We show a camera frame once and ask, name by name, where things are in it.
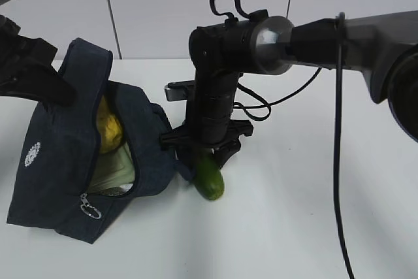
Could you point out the yellow pear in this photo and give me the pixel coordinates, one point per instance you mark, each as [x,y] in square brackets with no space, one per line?
[109,128]

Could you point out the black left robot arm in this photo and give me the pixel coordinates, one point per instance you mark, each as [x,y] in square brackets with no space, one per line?
[26,68]

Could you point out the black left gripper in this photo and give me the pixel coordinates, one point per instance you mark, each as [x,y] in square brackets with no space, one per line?
[27,72]

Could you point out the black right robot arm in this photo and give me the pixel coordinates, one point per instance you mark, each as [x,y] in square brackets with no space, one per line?
[382,48]

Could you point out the glass container with green lid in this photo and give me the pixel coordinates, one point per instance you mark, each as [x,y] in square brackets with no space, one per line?
[114,173]

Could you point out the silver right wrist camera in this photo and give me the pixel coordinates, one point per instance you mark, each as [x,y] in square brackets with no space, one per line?
[179,91]

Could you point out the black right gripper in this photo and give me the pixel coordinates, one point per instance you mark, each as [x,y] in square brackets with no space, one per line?
[223,137]

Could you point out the dark blue fabric lunch bag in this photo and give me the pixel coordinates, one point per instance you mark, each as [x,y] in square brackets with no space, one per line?
[53,186]

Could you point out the green cucumber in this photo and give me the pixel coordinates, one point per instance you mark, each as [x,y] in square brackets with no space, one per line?
[208,178]

